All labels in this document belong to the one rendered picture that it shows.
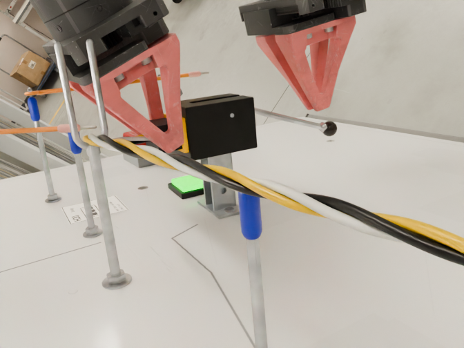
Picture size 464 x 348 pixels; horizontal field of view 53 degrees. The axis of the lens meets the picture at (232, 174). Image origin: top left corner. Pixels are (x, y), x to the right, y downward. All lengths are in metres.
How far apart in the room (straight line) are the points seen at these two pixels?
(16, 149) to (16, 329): 0.65
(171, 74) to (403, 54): 1.80
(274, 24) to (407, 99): 1.55
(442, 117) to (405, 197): 1.39
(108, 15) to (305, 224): 0.19
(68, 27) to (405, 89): 1.72
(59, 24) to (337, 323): 0.23
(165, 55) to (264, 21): 0.12
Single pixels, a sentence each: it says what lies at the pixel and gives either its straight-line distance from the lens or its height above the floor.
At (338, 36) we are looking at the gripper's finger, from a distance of 0.41.
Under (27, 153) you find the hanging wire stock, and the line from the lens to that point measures 0.91.
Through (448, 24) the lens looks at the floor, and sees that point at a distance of 2.06.
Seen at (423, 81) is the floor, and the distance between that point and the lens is 1.93.
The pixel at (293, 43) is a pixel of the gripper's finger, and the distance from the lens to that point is 0.38.
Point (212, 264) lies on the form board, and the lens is 0.30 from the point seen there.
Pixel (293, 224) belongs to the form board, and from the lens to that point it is 0.35.
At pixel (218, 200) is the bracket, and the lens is 0.37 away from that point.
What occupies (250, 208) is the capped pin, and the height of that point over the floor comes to 1.21.
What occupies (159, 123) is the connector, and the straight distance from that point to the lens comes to 0.34.
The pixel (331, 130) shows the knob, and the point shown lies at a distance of 0.42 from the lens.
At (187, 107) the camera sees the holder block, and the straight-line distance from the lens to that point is 0.34.
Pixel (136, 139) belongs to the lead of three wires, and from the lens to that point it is 0.35.
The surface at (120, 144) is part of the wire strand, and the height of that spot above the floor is 1.24.
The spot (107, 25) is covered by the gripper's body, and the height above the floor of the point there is 1.26.
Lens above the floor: 1.32
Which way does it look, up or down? 33 degrees down
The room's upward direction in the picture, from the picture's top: 58 degrees counter-clockwise
